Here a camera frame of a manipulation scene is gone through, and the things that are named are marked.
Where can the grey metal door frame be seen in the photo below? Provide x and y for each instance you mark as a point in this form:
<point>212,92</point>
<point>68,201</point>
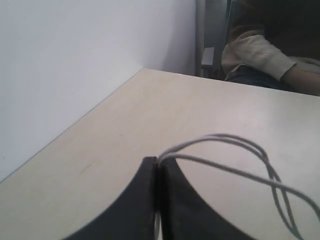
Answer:
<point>211,17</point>

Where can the seated person in brown sweater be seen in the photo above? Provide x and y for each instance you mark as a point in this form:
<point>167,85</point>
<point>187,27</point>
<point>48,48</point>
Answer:
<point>275,44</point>

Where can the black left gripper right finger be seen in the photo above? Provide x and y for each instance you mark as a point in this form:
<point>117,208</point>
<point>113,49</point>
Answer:
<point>184,214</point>

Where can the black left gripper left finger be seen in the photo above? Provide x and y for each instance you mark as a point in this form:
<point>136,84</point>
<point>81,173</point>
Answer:
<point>132,215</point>

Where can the white wired earphones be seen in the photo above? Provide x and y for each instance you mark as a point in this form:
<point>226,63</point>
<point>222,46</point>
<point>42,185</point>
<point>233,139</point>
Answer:
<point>279,190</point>

